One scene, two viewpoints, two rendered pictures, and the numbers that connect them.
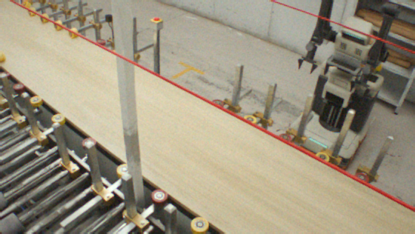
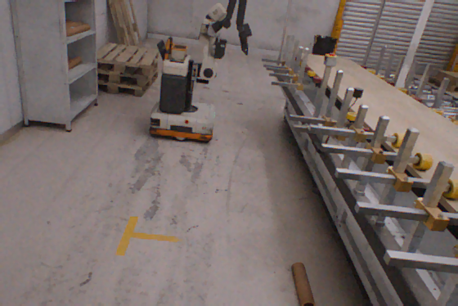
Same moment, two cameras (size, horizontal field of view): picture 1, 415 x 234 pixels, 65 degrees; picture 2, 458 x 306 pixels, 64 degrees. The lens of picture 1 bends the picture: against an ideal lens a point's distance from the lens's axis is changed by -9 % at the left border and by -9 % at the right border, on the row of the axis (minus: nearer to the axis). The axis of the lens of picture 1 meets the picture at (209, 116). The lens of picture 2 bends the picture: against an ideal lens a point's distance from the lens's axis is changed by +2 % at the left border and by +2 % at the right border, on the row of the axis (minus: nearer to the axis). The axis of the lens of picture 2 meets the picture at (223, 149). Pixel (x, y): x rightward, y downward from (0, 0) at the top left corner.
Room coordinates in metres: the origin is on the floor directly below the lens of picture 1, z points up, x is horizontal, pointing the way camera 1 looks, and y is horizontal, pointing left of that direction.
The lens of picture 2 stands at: (4.56, 2.10, 1.59)
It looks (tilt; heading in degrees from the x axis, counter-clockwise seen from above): 25 degrees down; 231
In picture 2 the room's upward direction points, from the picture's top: 8 degrees clockwise
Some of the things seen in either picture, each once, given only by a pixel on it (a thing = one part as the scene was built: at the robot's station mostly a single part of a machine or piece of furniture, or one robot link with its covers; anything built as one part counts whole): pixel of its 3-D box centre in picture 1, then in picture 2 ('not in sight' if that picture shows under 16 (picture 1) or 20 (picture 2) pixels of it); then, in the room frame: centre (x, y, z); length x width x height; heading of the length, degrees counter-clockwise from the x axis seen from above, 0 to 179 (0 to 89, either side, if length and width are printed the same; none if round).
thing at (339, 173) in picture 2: (66, 9); (396, 179); (3.15, 1.49, 0.95); 0.50 x 0.04 x 0.04; 145
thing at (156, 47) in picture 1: (156, 55); (321, 95); (2.39, 0.44, 0.93); 0.05 x 0.05 x 0.45; 55
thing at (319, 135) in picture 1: (329, 132); (184, 118); (2.58, -1.16, 0.16); 0.67 x 0.64 x 0.25; 145
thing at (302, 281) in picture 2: not in sight; (303, 285); (3.08, 1.18, 0.04); 0.30 x 0.08 x 0.08; 55
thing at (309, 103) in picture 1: (302, 126); (292, 61); (1.67, -0.57, 0.92); 0.04 x 0.04 x 0.48; 55
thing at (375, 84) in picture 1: (345, 92); (178, 79); (2.65, -1.22, 0.59); 0.55 x 0.34 x 0.83; 55
